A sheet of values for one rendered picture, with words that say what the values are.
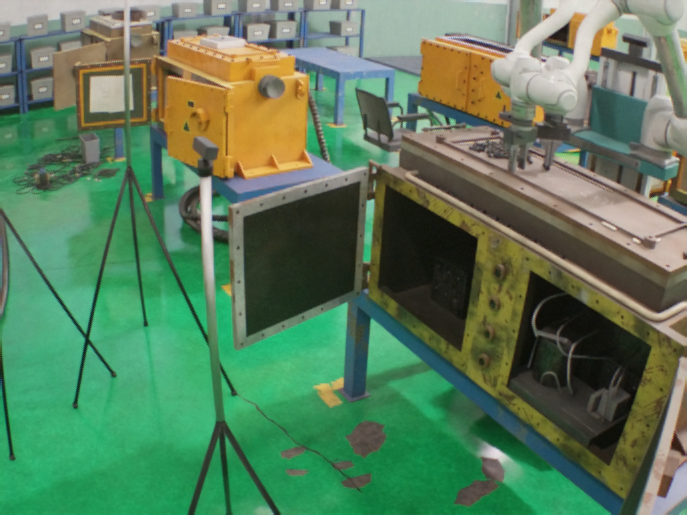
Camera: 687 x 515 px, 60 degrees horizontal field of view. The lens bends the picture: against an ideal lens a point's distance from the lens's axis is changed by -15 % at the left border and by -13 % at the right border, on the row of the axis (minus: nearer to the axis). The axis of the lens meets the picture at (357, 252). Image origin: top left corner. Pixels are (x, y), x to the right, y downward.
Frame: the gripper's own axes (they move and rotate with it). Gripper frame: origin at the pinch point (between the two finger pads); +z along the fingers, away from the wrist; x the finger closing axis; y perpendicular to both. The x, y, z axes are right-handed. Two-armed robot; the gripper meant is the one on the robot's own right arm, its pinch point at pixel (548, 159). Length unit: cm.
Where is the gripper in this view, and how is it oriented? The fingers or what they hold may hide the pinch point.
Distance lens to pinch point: 246.2
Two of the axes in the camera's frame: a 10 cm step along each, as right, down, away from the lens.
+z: -0.5, 9.0, 4.3
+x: -10.0, -0.2, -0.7
